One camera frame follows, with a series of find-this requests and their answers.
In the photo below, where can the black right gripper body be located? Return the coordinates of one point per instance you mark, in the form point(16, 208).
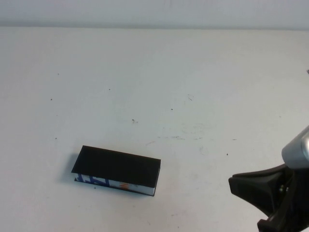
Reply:
point(297, 212)

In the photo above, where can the black glasses case printed side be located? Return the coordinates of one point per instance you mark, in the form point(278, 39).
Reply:
point(116, 164)

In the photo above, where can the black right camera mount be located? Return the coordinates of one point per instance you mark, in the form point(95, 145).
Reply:
point(256, 188)

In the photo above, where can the right wrist camera black silver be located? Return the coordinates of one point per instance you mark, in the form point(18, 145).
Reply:
point(297, 149)

